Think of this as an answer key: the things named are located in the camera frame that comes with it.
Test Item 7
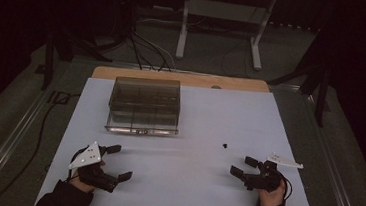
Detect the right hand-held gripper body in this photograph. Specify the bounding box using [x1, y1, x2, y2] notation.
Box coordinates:
[243, 151, 305, 196]

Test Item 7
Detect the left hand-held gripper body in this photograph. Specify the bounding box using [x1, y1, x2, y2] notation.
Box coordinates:
[66, 138, 123, 195]

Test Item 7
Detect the clear plastic compartment storage box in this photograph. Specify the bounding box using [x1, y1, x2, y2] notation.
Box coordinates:
[104, 74, 184, 139]

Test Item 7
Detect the person's right hand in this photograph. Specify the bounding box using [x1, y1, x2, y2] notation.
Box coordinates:
[256, 177, 289, 206]

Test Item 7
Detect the person's left hand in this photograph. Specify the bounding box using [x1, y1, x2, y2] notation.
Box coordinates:
[68, 157, 107, 195]

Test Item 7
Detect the white board sheet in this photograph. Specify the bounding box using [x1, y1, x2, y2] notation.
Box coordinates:
[34, 72, 324, 206]

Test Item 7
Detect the black metal stand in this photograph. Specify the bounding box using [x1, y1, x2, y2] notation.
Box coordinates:
[33, 26, 116, 97]
[264, 10, 340, 129]

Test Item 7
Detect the wooden table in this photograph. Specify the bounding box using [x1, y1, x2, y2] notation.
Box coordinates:
[91, 64, 271, 95]

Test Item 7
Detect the white metal stand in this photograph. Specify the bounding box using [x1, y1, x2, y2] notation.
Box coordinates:
[173, 0, 278, 73]

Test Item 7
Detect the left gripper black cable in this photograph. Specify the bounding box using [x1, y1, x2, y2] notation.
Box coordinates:
[67, 144, 89, 184]

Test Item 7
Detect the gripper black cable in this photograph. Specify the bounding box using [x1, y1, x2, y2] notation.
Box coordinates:
[67, 144, 89, 184]
[276, 171, 295, 203]

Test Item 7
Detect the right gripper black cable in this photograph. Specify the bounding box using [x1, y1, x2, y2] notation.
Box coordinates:
[276, 171, 295, 203]

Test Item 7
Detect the black floor cable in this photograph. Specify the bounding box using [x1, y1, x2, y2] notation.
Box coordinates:
[0, 86, 82, 206]

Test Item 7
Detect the aluminium floor rail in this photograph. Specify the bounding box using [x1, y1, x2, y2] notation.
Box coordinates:
[0, 66, 71, 206]
[258, 82, 366, 206]

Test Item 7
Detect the bundle of black cables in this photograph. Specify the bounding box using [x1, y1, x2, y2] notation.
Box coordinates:
[105, 0, 183, 74]

